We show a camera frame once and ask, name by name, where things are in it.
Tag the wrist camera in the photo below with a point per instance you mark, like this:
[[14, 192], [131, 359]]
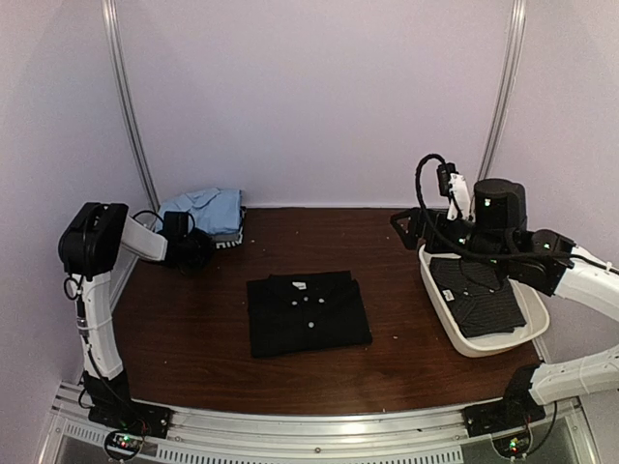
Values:
[[493, 205], [177, 225]]

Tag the aluminium frame post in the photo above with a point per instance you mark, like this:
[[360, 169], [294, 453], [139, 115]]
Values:
[[112, 29], [514, 45]]

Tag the aluminium frame post left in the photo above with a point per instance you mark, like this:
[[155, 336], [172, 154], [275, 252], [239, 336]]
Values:
[[112, 29]]

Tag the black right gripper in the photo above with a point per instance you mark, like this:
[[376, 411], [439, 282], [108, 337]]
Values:
[[410, 241]]

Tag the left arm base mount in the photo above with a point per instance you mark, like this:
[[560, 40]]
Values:
[[113, 406]]

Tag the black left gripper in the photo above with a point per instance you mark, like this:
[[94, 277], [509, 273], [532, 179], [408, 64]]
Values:
[[208, 249]]

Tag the aluminium frame post right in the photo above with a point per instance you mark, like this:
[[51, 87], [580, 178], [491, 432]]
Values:
[[514, 45]]

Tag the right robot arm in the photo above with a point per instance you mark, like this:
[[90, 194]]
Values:
[[580, 293]]

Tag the black white patterned folded shirt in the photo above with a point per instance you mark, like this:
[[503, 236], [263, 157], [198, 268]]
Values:
[[228, 240]]

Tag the light blue folded shirt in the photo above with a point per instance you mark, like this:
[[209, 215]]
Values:
[[216, 211]]

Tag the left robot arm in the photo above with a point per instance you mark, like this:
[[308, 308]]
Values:
[[89, 249]]

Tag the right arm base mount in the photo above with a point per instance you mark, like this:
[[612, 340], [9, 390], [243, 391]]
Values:
[[515, 409]]

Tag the white plastic laundry basket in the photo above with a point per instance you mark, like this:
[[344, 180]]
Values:
[[529, 302]]

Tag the black long sleeve shirt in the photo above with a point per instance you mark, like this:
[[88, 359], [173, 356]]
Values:
[[299, 313]]

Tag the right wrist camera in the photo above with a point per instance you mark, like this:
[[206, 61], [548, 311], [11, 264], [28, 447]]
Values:
[[493, 205]]

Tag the dark pinstriped folded shirt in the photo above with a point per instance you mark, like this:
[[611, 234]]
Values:
[[479, 301]]

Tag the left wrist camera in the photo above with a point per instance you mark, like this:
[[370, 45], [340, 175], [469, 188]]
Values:
[[177, 225]]

